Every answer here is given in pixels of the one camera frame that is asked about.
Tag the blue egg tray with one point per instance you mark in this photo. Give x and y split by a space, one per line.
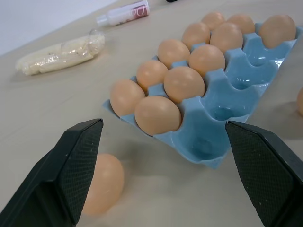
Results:
220 104

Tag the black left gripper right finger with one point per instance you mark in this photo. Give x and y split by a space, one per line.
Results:
265 175

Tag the brown egg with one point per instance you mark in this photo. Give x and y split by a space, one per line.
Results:
184 84
173 52
126 97
105 184
157 116
206 59
151 73
300 101
241 23
214 20
226 37
195 34
277 30

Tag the black object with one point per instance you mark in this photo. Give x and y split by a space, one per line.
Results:
171 0

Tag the clear bag of white noodles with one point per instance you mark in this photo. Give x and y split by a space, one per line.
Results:
61 56

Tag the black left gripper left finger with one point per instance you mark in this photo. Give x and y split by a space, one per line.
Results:
59 179

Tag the white bottle with pink label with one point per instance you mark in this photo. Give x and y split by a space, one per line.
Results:
123 13

